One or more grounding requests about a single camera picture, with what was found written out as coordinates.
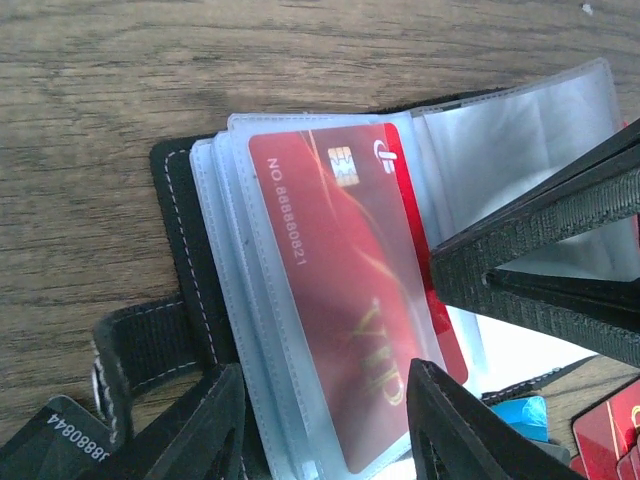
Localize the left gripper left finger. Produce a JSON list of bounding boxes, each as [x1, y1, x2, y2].
[[80, 363, 245, 480]]

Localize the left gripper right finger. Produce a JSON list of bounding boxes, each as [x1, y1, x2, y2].
[[407, 358, 581, 480]]

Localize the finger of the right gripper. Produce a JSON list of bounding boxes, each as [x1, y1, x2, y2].
[[430, 122, 639, 366]]

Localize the black card holder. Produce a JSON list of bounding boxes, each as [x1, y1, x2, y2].
[[90, 59, 639, 479]]

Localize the blue VIP card pile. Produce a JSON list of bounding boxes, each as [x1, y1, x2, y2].
[[491, 396, 549, 443]]

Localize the black VIP card pile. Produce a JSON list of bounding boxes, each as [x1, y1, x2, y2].
[[1, 395, 113, 480]]

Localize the red VIP card pile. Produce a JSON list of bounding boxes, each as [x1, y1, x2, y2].
[[572, 379, 639, 479]]

